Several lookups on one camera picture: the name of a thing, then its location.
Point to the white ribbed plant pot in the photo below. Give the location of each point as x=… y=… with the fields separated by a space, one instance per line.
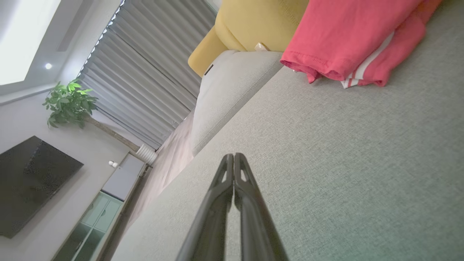
x=146 y=154

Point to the recessed ceiling spotlight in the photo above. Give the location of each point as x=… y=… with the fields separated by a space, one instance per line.
x=48 y=66

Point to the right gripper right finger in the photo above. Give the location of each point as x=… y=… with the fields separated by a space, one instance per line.
x=257 y=235

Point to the bright ceiling light panel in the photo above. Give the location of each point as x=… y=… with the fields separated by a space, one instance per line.
x=21 y=36

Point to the green leafy houseplant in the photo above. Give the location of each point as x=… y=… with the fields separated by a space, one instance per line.
x=69 y=103

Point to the black flat television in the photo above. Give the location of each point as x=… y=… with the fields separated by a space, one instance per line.
x=32 y=181

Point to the white glass-door TV cabinet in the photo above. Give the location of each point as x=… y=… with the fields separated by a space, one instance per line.
x=98 y=217

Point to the grey fabric sofa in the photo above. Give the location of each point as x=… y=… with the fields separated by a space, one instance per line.
x=344 y=163

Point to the small beige object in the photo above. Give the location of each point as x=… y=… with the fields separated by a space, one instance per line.
x=261 y=46

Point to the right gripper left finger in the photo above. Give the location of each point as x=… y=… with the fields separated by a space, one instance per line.
x=210 y=232

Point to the red Bulls 23 jersey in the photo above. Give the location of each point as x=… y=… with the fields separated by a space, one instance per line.
x=344 y=36

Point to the grey pleated curtain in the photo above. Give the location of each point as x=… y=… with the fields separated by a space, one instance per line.
x=145 y=65

